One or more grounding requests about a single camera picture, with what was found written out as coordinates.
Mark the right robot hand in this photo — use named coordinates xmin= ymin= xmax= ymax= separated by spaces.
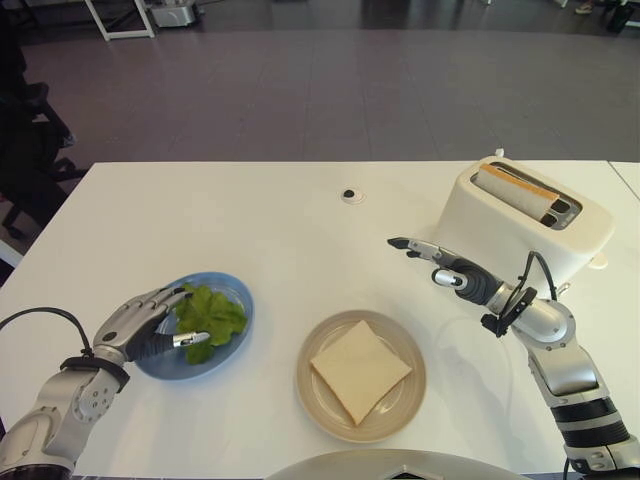
xmin=387 ymin=235 xmax=507 ymax=308

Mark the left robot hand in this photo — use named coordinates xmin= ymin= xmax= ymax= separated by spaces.
xmin=92 ymin=285 xmax=212 ymax=367

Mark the green lettuce leaf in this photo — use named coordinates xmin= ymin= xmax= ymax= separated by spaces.
xmin=172 ymin=283 xmax=250 ymax=367

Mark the cream toaster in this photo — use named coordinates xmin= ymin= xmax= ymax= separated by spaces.
xmin=433 ymin=156 xmax=618 ymax=290

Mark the bread slice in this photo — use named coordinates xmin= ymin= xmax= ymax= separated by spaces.
xmin=309 ymin=319 xmax=415 ymax=428
xmin=473 ymin=163 xmax=561 ymax=222

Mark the beige plate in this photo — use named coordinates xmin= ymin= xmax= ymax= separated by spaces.
xmin=295 ymin=309 xmax=429 ymax=444

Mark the blue plate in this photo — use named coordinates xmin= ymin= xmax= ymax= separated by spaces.
xmin=132 ymin=271 xmax=256 ymax=383

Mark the robot body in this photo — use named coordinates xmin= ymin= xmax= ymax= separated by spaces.
xmin=264 ymin=448 xmax=532 ymax=480

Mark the black office chair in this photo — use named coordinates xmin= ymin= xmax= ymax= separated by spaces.
xmin=0 ymin=0 xmax=89 ymax=242

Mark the black cable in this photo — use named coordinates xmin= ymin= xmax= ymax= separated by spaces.
xmin=0 ymin=306 xmax=95 ymax=357
xmin=516 ymin=249 xmax=560 ymax=304

